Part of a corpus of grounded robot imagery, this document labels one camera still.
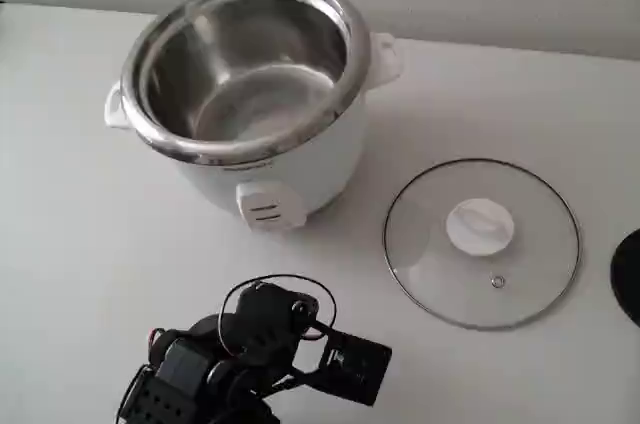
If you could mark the black camera board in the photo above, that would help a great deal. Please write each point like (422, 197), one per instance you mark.
(360, 369)

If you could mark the glass lid with white knob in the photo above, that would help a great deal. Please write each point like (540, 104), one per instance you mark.
(480, 229)

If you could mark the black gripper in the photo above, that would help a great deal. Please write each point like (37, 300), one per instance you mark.
(264, 308)

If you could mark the white rice cooker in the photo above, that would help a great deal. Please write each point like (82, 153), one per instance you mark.
(320, 164)

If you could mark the black round object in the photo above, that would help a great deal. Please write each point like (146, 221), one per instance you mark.
(627, 279)

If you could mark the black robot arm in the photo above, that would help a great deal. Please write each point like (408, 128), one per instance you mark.
(180, 369)

